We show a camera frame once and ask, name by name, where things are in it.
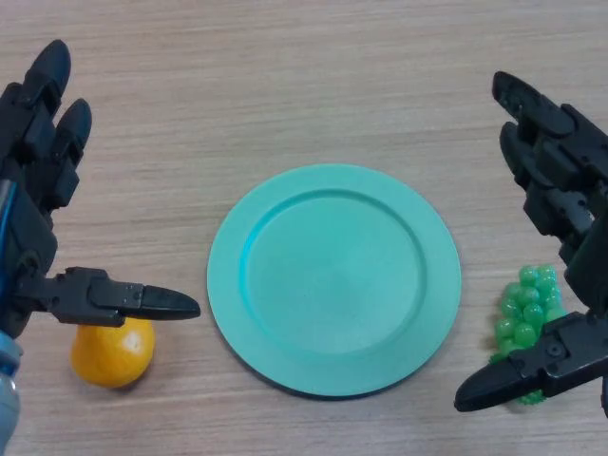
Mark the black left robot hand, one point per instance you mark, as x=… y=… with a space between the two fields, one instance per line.
x=38 y=142

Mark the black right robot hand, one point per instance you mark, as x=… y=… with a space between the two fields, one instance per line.
x=570 y=157

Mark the yellow pear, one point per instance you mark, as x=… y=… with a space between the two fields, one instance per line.
x=109 y=356

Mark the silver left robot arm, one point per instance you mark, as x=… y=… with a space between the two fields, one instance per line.
x=7 y=394

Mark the teal green round plate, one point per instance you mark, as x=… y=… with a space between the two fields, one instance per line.
x=332 y=285

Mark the green grape bunch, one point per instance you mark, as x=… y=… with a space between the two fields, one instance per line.
x=527 y=309

